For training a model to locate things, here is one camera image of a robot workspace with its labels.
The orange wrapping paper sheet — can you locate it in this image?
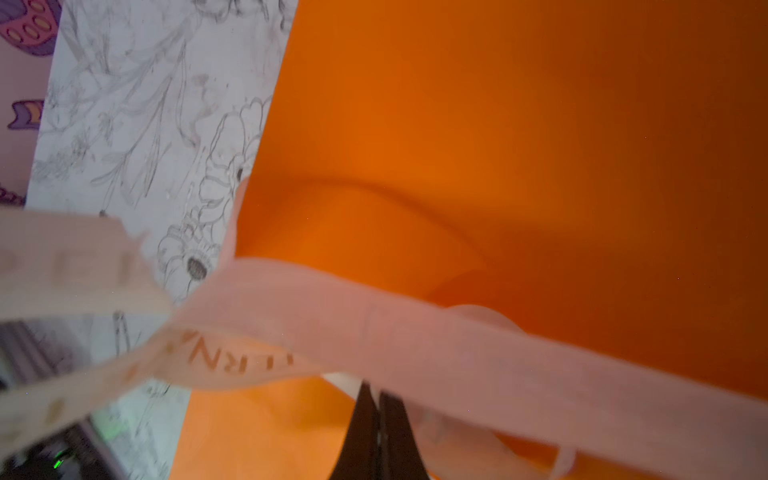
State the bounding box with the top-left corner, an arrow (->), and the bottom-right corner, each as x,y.
172,1 -> 767,479

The white ribbon string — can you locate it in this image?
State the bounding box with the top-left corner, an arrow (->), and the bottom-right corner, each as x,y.
0,179 -> 768,480

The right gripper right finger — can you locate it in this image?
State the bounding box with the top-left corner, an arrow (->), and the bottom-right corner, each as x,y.
379,392 -> 429,480

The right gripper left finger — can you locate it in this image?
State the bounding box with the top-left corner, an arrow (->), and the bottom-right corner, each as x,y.
329,382 -> 380,480

